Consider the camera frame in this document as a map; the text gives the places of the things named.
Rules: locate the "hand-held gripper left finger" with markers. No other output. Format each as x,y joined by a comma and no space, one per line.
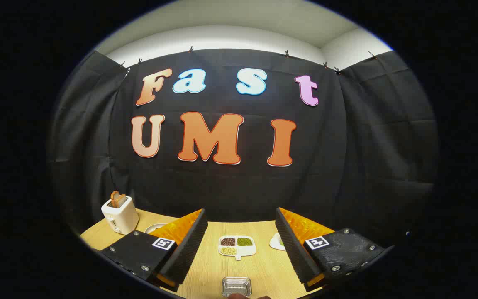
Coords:
189,249

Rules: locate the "white toaster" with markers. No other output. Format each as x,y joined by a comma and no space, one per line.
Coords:
120,218

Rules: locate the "row of black cloth clips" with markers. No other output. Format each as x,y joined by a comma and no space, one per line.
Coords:
190,49

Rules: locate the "white divided bean dish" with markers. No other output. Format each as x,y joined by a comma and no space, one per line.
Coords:
247,250

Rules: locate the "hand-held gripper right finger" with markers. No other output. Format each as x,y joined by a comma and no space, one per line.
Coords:
295,249

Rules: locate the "small white saucer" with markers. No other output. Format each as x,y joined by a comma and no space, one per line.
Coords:
275,242

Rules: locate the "brown toast slice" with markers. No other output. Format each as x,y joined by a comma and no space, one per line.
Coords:
114,196
120,201

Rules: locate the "dark red beans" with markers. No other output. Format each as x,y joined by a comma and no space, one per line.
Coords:
228,241

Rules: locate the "green mung beans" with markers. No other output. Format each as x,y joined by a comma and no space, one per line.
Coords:
244,241

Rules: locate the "white oval food plate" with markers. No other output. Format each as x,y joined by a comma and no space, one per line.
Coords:
152,228

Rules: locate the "yellow soybeans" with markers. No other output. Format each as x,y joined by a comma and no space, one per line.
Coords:
228,251

